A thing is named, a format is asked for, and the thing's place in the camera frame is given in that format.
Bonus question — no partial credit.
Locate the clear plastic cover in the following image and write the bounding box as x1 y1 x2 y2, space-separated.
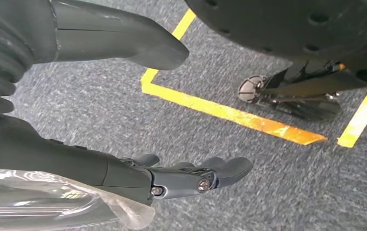
0 169 157 231

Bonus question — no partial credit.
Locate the black robot foot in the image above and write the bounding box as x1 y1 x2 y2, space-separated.
237 75 342 122

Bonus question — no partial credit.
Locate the black robot leg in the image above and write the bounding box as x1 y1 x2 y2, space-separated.
260 59 367 98

